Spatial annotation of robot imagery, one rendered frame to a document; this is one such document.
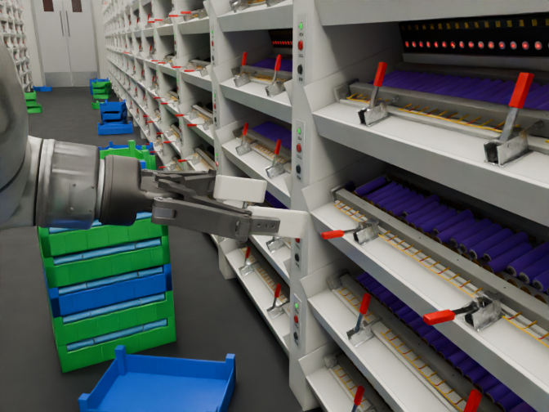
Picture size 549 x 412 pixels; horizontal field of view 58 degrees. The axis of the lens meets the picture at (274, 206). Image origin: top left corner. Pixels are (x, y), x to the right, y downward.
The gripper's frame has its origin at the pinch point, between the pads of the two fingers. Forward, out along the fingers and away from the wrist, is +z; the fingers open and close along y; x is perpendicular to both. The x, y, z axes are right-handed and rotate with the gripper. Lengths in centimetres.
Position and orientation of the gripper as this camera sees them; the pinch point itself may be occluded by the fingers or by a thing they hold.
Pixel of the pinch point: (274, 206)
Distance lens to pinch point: 60.5
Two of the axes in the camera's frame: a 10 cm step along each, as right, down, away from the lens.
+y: 3.5, 3.0, -8.9
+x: 1.9, -9.5, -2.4
